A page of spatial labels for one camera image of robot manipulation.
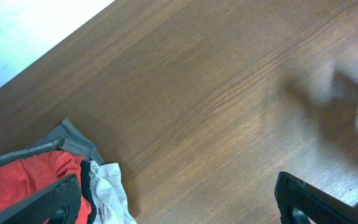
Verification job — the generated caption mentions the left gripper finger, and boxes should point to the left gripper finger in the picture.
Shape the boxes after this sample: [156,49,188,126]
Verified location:
[0,174,82,224]

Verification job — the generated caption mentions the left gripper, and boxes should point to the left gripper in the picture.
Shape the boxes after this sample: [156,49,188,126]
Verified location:
[274,172,358,224]

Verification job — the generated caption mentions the orange soccer t-shirt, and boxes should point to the orange soccer t-shirt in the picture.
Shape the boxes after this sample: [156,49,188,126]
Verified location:
[0,151,85,213]

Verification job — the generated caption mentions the beige folded garment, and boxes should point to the beige folded garment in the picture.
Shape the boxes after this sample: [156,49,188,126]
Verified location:
[89,161,137,224]

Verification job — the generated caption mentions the grey folded garment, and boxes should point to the grey folded garment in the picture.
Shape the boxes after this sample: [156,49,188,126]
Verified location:
[0,119,104,167]

